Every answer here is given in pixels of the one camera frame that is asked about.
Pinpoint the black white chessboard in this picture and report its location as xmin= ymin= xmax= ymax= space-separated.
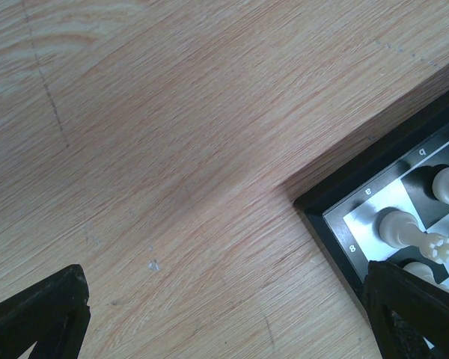
xmin=293 ymin=80 xmax=449 ymax=359

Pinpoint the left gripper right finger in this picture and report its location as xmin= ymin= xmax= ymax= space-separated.
xmin=362 ymin=261 xmax=449 ymax=358

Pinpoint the white rook piece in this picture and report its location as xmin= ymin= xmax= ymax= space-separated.
xmin=379 ymin=210 xmax=449 ymax=264

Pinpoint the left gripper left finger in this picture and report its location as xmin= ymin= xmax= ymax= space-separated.
xmin=0 ymin=264 xmax=91 ymax=358

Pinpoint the white corner pawn piece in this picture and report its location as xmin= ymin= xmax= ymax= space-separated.
xmin=403 ymin=262 xmax=449 ymax=293

